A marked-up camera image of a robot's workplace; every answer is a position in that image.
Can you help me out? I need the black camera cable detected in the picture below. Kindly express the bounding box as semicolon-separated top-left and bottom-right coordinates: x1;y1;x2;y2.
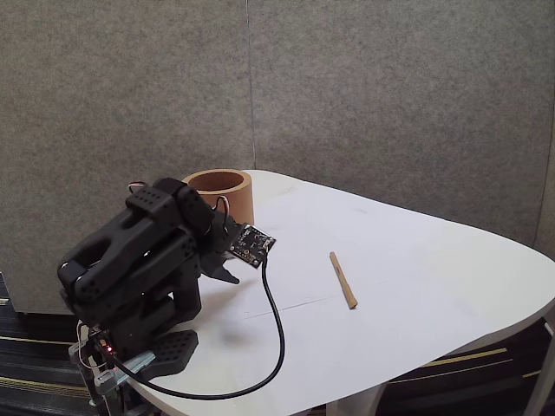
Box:
101;258;288;400

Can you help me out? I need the grey metal table clamp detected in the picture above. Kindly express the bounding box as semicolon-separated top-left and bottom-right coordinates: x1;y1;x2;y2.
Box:
68;340;157;408

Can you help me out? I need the white paper sheet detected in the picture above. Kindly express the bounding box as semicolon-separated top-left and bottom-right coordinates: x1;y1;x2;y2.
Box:
240;190;439;322

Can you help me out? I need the brown cork pen holder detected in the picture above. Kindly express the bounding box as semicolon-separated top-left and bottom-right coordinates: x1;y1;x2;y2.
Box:
180;169;255;226

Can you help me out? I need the tan wooden pen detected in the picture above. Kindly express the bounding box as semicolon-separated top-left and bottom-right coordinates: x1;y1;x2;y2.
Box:
329;251;359;311

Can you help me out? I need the white table leg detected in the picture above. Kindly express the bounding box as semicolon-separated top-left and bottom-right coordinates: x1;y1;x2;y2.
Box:
523;318;555;416
324;380;388;416

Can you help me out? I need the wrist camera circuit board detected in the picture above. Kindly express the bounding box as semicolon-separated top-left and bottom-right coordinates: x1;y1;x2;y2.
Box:
228;223;278;270

